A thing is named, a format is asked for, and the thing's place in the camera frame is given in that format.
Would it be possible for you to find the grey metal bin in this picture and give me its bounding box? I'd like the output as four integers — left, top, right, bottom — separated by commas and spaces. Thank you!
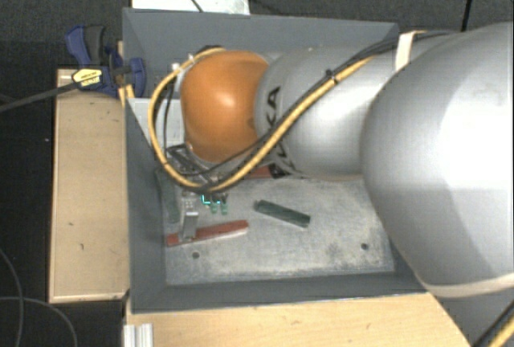
121, 7, 427, 312

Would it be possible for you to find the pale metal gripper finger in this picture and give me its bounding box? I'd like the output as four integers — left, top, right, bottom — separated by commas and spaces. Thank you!
181, 210, 200, 243

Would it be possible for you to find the red-brown flat block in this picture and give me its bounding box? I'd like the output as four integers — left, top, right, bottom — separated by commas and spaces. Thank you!
165, 219, 250, 248
243, 164, 283, 181

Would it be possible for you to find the pale wood flat board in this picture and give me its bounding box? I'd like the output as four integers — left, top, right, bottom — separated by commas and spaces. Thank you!
47, 68, 132, 304

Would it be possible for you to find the dark green flat block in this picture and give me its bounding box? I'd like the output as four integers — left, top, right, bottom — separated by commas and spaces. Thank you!
252, 198, 312, 230

